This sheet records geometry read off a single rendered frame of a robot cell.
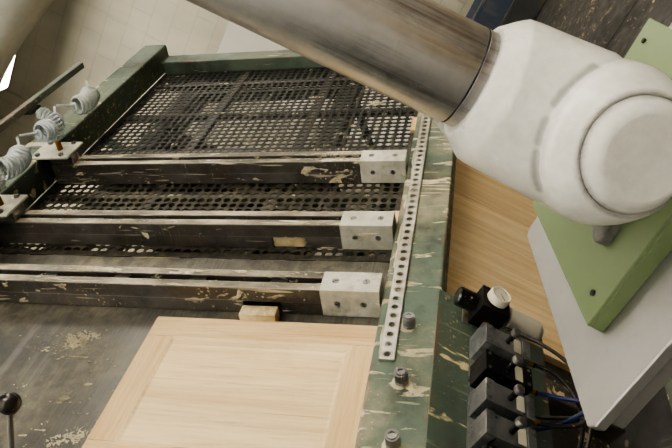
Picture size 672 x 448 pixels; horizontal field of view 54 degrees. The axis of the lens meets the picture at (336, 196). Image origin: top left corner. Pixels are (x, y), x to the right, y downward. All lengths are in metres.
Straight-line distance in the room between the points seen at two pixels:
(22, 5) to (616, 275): 0.76
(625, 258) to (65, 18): 6.65
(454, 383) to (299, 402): 0.28
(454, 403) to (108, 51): 6.21
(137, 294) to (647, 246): 1.08
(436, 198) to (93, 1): 5.70
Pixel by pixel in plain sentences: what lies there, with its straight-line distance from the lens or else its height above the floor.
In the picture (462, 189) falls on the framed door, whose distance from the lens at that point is 2.24.
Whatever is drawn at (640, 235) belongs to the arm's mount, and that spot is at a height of 0.78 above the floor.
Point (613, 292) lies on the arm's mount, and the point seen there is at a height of 0.77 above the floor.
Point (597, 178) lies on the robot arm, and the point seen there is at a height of 0.95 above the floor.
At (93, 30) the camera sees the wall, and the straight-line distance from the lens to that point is 7.09.
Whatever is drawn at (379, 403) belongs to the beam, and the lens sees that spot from 1.19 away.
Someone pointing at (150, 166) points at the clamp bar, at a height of 1.56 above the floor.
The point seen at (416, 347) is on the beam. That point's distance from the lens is 1.27.
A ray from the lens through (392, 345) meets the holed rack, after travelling 1.27.
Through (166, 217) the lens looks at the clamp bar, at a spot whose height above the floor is 1.42.
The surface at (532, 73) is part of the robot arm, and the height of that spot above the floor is 1.03.
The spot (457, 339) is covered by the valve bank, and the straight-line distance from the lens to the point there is 1.31.
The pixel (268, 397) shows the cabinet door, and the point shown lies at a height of 1.04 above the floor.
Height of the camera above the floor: 1.19
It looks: 5 degrees down
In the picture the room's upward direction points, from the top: 64 degrees counter-clockwise
